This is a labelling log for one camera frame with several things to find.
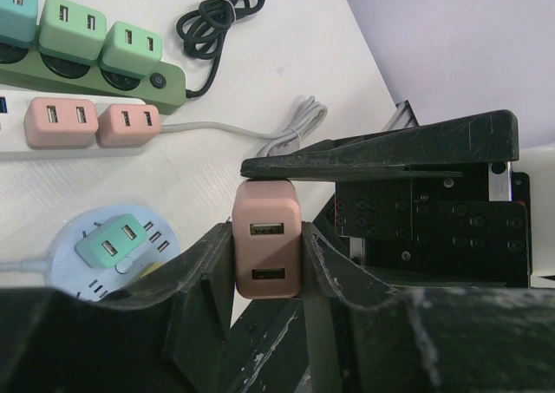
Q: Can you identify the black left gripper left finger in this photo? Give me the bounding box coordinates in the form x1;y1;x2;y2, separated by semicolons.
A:
1;223;234;392

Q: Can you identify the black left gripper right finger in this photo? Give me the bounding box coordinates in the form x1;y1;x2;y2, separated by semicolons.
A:
301;223;554;392

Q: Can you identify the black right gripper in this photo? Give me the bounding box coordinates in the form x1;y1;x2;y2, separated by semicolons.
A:
240;109;532;287

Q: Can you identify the teal charger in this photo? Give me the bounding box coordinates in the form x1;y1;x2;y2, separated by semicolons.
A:
0;0;38;49
75;214;147;269

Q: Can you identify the pink charger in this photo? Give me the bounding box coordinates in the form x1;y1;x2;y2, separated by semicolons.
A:
97;104;161;147
232;180;302;299
23;97;99;149

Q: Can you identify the light green charger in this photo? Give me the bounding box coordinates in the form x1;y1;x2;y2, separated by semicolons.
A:
99;21;163;79

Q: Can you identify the round blue power socket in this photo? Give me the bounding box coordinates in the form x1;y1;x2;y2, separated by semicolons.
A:
47;204;181;301

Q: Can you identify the white USB power strip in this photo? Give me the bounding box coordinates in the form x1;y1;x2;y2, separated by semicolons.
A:
1;89;147;161

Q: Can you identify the green power strip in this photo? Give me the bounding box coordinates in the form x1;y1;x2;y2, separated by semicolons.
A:
1;43;186;115

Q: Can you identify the grey white strip cable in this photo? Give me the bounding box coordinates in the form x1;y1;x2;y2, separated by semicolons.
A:
160;95;329;157

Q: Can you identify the light blue coiled cable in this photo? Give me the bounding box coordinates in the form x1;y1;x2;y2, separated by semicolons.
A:
0;255;56;274

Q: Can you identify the black coiled power cable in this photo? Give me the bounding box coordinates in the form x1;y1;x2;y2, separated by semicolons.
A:
174;0;267;101

